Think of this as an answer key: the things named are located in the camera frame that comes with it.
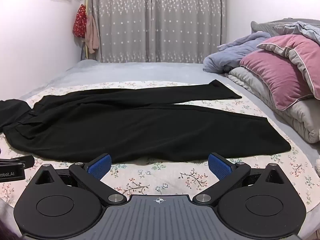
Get grey pillow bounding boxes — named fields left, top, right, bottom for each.
left=251, top=19, right=320, bottom=34

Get pink hanging cloth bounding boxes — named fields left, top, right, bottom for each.
left=85, top=14, right=100, bottom=54

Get black pants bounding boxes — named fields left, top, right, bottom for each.
left=2, top=79, right=292, bottom=162

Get black garment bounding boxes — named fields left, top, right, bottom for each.
left=0, top=99, right=31, bottom=132

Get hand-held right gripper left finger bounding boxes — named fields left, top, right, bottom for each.
left=32, top=154, right=127, bottom=207

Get grey folded quilt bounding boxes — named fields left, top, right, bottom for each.
left=224, top=66, right=320, bottom=144

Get pink pillow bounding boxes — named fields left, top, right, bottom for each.
left=239, top=49, right=314, bottom=111
left=257, top=34, right=320, bottom=100

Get dark fuzzy cloth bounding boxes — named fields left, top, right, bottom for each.
left=0, top=219, right=18, bottom=240

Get blue-grey crumpled blanket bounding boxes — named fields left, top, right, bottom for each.
left=202, top=31, right=273, bottom=73

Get grey star-patterned curtain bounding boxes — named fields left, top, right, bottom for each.
left=86, top=0, right=228, bottom=64

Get red floral bag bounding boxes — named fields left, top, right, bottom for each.
left=72, top=4, right=88, bottom=38

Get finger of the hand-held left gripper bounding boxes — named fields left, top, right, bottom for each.
left=0, top=155, right=35, bottom=168

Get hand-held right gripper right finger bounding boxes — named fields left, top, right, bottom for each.
left=192, top=152, right=288, bottom=207

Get yellow stick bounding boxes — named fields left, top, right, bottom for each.
left=84, top=0, right=89, bottom=60

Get floral blanket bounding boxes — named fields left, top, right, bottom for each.
left=0, top=81, right=318, bottom=214

